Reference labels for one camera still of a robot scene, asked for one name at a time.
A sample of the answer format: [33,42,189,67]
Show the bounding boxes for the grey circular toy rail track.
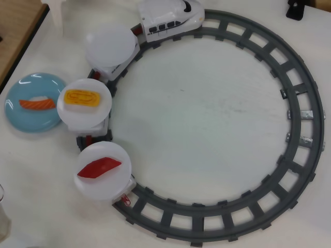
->
[76,9,326,246]

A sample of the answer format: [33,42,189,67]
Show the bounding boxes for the blue round dish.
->
[4,72,67,134]

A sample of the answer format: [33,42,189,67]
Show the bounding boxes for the yellow egg toy sushi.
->
[63,88,102,114]

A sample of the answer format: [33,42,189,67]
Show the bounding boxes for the white round plastic plate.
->
[85,23,137,70]
[56,79,113,130]
[73,141,132,202]

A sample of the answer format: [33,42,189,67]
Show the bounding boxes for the orange salmon toy sushi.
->
[19,95,57,111]

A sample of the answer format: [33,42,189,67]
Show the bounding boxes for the white plastic stand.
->
[42,0,65,29]

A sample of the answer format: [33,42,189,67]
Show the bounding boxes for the white Shinkansen toy locomotive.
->
[137,0,205,43]

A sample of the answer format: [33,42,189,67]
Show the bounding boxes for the wooden desk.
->
[0,4,50,88]

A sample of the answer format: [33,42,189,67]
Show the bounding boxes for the red tuna toy sushi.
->
[77,157,122,180]

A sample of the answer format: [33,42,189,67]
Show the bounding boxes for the black plastic bracket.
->
[285,0,306,21]

